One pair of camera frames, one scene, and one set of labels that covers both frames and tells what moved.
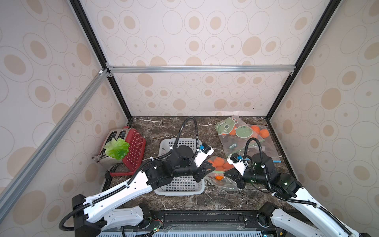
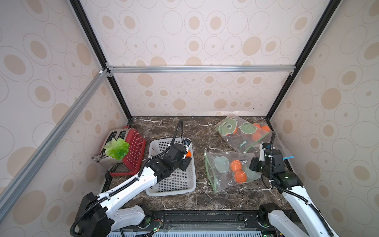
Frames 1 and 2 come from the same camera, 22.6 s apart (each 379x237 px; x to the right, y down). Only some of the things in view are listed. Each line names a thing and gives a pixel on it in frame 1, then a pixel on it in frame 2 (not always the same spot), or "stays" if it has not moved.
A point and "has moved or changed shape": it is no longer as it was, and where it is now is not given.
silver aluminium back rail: [200, 69] stays
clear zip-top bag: [216, 178] has moved or changed shape
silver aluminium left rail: [15, 188] stays
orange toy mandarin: [220, 177] has moved or changed shape
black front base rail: [190, 220] stays
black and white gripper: [202, 153] → [187, 142]
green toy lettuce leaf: [117, 149] stays
